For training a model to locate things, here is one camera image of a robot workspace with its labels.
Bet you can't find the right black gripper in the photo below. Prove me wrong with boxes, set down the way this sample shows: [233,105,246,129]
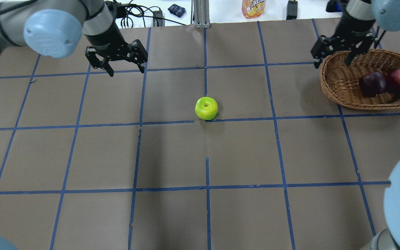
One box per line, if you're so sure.
[310,14,377,69]

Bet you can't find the red yellow apple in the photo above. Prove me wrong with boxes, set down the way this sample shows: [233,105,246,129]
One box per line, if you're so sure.
[385,69,400,93]

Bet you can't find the dark red apple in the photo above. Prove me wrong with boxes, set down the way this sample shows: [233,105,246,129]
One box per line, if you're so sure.
[359,72,387,98]

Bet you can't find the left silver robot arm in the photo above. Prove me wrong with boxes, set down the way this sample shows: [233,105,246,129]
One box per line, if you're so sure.
[0,0,140,250]

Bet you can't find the dark blue small pouch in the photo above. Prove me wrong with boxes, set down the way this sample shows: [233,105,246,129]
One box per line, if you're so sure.
[168,4,187,18]

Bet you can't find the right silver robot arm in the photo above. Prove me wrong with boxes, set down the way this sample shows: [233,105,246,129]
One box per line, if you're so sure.
[311,0,400,250]

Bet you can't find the black power brick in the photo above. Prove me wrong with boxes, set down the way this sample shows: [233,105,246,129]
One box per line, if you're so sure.
[286,0,298,20]

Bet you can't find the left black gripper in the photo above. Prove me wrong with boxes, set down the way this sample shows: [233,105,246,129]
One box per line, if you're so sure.
[85,24,148,77]

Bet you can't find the orange juice pouch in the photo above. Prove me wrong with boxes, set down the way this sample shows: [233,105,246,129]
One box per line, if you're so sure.
[241,0,266,19]

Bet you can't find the green apple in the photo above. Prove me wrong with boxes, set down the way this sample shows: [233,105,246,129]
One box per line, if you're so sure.
[195,97,218,120]

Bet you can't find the woven wicker basket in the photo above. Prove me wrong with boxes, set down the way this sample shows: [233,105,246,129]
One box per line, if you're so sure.
[320,49,400,110]

